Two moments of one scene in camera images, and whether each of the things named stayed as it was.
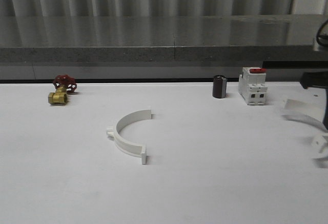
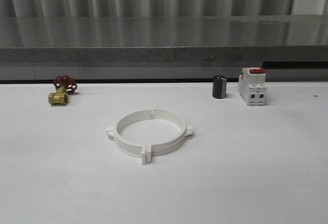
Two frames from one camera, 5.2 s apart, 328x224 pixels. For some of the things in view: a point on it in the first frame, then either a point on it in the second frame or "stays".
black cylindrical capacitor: x=219 y=88 stays
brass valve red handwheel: x=63 y=84 stays
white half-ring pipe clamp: x=313 y=117 → x=171 y=145
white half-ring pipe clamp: x=129 y=147 stays
